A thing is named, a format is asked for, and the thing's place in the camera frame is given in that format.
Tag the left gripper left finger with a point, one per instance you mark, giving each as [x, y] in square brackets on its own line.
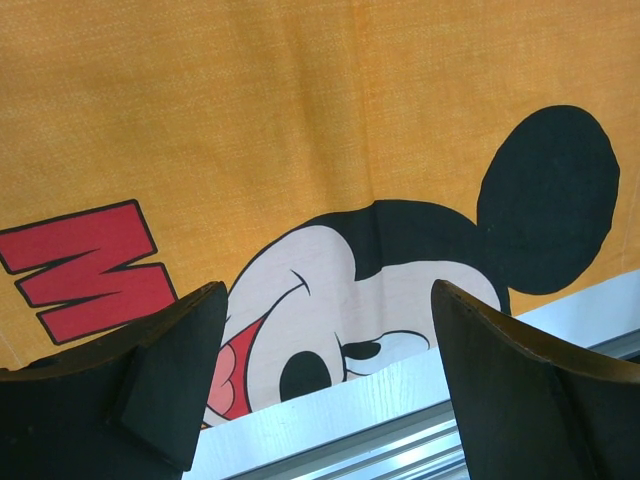
[127, 405]

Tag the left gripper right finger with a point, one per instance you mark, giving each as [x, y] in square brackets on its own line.
[529, 405]

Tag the orange Mickey Mouse placemat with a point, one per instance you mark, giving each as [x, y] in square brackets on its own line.
[150, 146]

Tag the aluminium rail frame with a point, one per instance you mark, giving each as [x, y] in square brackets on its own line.
[395, 424]

